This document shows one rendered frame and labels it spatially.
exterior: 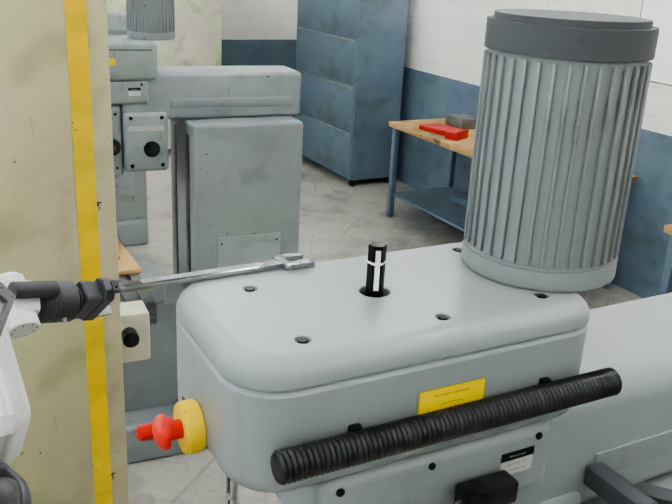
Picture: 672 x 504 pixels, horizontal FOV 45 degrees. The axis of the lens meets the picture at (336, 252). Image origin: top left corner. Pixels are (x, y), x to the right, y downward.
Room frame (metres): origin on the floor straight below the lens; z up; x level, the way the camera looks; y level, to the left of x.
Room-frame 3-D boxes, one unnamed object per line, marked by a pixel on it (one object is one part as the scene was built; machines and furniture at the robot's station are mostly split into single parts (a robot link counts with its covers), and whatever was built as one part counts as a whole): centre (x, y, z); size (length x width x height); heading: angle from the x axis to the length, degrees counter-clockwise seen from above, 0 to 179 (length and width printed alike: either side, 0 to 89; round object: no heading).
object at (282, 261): (0.92, 0.14, 1.89); 0.24 x 0.04 x 0.01; 121
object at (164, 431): (0.77, 0.17, 1.76); 0.04 x 0.03 x 0.04; 29
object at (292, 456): (0.78, -0.15, 1.79); 0.45 x 0.04 x 0.04; 119
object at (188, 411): (0.79, 0.15, 1.76); 0.06 x 0.02 x 0.06; 29
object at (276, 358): (0.90, -0.06, 1.81); 0.47 x 0.26 x 0.16; 119
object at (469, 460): (0.92, -0.09, 1.68); 0.34 x 0.24 x 0.10; 119
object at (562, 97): (1.02, -0.27, 2.05); 0.20 x 0.20 x 0.32
